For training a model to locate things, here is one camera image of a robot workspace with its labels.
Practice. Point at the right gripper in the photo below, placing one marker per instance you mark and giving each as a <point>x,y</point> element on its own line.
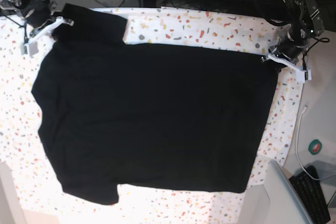
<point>37,13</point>

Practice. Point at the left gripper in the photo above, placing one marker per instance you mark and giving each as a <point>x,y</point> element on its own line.
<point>288,49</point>

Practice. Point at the black t-shirt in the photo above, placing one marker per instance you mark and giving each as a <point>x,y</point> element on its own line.
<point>160,116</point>

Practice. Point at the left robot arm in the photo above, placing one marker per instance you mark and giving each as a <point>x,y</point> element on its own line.
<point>305,24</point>

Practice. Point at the terrazzo pattern tablecloth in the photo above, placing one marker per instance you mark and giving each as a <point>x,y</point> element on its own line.
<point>29,184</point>

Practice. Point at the black keyboard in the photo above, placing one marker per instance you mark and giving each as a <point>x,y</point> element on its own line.
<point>312,197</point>

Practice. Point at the grey laptop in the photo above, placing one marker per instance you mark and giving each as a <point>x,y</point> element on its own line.
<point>285,205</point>

